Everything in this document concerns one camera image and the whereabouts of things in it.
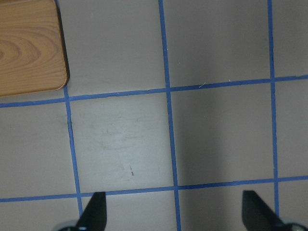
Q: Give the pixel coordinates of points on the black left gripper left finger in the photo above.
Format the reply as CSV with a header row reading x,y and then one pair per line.
x,y
94,215

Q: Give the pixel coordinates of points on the wooden serving tray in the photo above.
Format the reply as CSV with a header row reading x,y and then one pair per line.
x,y
32,48

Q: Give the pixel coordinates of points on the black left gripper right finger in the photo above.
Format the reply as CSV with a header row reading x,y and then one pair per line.
x,y
257,215

